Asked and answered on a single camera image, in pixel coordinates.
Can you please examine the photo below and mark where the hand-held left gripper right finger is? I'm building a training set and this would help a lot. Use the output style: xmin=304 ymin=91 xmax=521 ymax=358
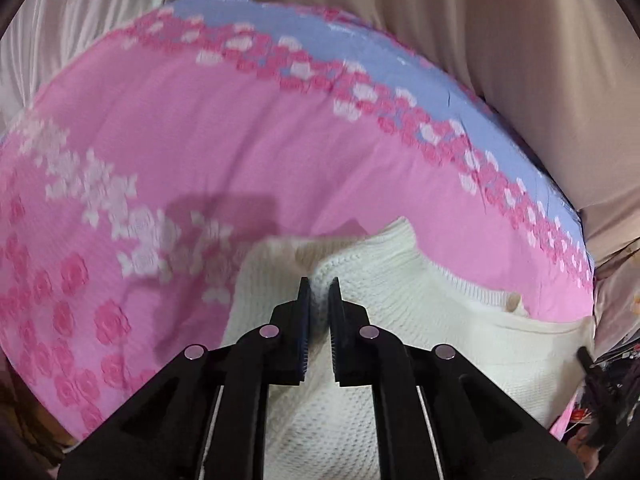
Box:
xmin=327 ymin=276 xmax=586 ymax=480

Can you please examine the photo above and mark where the white satin curtain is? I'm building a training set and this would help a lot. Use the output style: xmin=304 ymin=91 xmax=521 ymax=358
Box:
xmin=0 ymin=0 xmax=166 ymax=126

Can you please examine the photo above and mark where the white red black knit sweater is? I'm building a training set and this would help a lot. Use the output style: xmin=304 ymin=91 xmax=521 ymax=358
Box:
xmin=220 ymin=216 xmax=596 ymax=480

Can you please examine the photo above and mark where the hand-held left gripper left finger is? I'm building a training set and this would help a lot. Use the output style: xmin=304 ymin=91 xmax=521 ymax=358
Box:
xmin=57 ymin=276 xmax=312 ymax=480

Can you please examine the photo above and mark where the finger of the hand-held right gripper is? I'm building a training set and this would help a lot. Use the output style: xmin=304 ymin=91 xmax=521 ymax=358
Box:
xmin=576 ymin=346 xmax=632 ymax=452

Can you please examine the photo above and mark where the beige backdrop cloth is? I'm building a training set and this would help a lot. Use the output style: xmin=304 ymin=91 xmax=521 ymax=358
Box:
xmin=162 ymin=0 xmax=640 ymax=271

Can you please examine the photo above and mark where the pink floral blanket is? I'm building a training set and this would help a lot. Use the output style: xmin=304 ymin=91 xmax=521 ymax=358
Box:
xmin=0 ymin=0 xmax=596 ymax=441

